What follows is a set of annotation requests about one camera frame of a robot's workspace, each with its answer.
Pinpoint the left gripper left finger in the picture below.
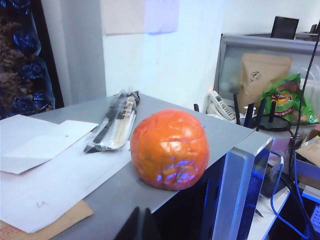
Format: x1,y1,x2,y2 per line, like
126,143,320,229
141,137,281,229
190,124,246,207
114,206,141,240

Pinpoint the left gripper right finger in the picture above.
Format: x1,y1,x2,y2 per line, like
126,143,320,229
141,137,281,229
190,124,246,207
142,207,164,240

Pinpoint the orange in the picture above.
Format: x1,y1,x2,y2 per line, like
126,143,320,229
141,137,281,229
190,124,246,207
129,108,210,192

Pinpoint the Midea microwave oven body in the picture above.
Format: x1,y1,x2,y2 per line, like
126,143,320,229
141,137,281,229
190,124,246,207
0,93,274,240

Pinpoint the brown kraft envelope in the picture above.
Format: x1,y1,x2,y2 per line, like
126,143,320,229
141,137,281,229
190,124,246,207
0,199,95,240

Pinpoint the large white paper sheet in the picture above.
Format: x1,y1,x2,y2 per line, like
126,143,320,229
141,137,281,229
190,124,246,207
0,146,135,234

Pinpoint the plastic wrapped chopsticks packet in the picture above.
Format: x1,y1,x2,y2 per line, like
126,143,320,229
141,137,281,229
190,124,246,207
83,87,141,155

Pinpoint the white table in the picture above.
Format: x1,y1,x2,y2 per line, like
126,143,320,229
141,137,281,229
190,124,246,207
254,184,293,240

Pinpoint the white folded paper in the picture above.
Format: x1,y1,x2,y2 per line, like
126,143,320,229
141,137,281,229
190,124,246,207
0,114,99,175

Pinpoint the white desk phone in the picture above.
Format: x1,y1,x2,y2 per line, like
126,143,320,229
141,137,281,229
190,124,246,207
206,90,238,121

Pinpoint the black router with antennas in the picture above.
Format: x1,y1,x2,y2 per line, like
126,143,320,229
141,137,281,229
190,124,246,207
232,92,293,133

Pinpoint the blue plastic basket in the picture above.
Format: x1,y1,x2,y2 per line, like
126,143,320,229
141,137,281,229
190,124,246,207
308,206,320,240

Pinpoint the brown cardboard box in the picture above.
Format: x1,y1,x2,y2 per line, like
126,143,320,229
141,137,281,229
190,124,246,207
294,129,320,185

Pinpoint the grey framed glass partition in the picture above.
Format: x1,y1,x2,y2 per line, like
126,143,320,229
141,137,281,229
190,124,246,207
214,32,320,101

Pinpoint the green chips bag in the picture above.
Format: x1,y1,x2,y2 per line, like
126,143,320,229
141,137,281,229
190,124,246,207
259,73,320,126

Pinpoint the brown kraft paper bag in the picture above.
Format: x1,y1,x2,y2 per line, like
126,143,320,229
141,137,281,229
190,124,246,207
239,52,293,115

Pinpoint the dark bag with blue wrappers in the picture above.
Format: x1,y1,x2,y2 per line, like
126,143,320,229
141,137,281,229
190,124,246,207
0,0,57,120

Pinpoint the beige paper sheet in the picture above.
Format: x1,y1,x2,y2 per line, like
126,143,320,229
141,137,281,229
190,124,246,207
99,0,148,36

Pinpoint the black rectangular box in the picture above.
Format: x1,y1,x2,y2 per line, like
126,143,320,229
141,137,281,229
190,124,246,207
271,16,300,40

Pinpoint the blue network cable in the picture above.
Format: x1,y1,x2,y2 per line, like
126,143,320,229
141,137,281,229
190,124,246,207
271,149,317,240

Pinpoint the thin black cable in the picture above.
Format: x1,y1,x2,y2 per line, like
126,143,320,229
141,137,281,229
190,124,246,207
287,37,320,191

